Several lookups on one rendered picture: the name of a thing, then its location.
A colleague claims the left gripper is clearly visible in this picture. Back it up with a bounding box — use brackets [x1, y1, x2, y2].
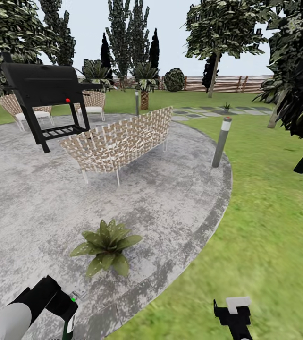
[50, 291, 78, 323]

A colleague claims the insectifuge atomizer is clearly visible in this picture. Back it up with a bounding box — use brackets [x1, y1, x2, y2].
[62, 312, 76, 340]

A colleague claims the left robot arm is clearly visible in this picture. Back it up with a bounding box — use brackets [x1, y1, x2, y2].
[0, 275, 88, 340]

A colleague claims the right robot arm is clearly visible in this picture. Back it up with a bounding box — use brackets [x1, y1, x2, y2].
[214, 297, 253, 340]

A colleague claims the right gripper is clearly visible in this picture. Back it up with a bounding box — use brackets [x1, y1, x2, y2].
[214, 299, 250, 334]

